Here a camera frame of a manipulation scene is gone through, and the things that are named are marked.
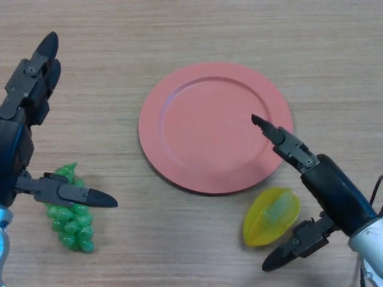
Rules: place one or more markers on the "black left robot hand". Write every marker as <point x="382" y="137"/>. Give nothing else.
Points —
<point x="15" y="143"/>

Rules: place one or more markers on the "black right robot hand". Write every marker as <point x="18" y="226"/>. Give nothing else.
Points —
<point x="335" y="191"/>

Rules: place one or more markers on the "yellow starfruit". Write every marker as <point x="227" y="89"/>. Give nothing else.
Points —
<point x="260" y="224"/>

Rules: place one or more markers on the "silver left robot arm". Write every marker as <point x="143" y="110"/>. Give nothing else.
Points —
<point x="3" y="245"/>

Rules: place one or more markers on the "pink round plate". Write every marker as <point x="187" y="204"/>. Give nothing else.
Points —
<point x="209" y="128"/>

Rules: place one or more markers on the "green grape bunch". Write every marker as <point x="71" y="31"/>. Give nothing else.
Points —
<point x="71" y="227"/>

